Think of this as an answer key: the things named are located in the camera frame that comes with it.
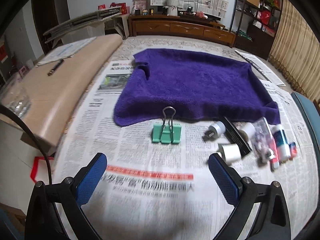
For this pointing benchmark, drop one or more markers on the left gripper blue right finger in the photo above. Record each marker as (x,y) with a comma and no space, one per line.
(272,219)

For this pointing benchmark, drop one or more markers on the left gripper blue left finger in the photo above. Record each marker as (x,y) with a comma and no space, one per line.
(43,220)

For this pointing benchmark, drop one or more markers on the pink tube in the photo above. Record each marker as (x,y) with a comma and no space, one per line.
(272,153)

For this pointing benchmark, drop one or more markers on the white blue labelled bottle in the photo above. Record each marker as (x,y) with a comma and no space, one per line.
(283,149)

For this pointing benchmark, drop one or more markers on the small red pink jar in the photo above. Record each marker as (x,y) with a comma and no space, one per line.
(293,150)

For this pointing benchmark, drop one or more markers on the clear candy bottle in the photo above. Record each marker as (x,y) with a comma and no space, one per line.
(259,140)

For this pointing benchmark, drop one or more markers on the white cube charger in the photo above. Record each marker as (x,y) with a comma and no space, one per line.
(230,153)

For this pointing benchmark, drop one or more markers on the black box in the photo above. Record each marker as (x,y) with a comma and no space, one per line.
(233,134)

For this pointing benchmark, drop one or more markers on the small round white adapter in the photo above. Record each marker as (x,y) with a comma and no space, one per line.
(215,130)

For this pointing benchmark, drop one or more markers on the green binder clip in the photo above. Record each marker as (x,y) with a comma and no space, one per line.
(167,132)

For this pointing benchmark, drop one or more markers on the teal chair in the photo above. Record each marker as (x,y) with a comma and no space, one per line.
(310,114)

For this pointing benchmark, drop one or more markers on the large newspaper on table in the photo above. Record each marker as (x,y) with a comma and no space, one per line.
(156,191)

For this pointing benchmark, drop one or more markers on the glass cup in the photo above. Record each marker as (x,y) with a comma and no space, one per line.
(15,97)

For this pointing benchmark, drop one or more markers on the beige bench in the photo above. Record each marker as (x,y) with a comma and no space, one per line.
(54,98)

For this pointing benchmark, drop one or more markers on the black pen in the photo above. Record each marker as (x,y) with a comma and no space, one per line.
(53,70)

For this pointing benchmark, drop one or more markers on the purple towel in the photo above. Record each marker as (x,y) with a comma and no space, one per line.
(199,86)

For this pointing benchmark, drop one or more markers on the paper sheet on bench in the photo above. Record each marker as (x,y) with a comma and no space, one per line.
(65,51)

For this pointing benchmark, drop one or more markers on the beige curtain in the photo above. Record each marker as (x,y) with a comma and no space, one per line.
(295,52)

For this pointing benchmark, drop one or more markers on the folded grey rack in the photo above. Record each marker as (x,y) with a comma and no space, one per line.
(92,18)

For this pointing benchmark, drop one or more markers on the wooden tv cabinet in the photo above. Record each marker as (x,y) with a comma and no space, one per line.
(182,26)

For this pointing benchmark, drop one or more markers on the dark shelf unit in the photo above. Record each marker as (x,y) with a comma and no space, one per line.
(255,24)

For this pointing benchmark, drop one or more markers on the white jar on cabinet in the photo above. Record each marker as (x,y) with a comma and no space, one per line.
(172,7)

